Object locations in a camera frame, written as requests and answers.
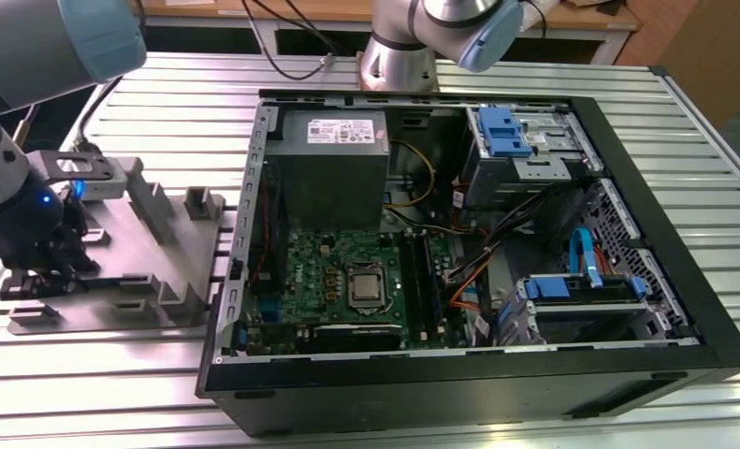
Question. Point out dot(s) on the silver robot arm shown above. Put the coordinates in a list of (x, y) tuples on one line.
[(26, 56)]

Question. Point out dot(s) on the black RAM slot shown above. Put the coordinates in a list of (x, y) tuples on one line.
[(413, 280)]

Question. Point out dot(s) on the grey parts rack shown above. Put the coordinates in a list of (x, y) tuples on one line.
[(144, 243)]

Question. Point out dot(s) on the green motherboard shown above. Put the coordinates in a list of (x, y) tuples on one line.
[(310, 280)]

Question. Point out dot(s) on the grey power supply unit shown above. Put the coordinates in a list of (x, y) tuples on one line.
[(326, 187)]

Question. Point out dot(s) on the wooden workbench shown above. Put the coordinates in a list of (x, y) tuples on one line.
[(207, 21)]

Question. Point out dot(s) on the silver CPU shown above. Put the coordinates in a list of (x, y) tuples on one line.
[(367, 286)]

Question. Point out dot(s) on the black graphics card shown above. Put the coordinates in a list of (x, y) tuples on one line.
[(356, 334)]

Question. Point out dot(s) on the black PC case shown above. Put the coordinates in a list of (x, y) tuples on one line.
[(407, 397)]

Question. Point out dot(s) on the blue plastic drive latch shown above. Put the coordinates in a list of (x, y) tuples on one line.
[(501, 135)]

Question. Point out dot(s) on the silver metal drive cage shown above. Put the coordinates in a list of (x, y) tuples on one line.
[(545, 168)]

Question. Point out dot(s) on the grey metal disk bay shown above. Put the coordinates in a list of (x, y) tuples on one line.
[(589, 307)]

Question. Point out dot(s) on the hard disk in blue carrier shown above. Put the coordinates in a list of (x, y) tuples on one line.
[(594, 292)]

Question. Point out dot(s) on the brown wooden cabinet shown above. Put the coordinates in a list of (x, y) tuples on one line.
[(707, 47)]

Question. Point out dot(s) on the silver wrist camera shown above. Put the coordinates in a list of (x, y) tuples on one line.
[(106, 189)]

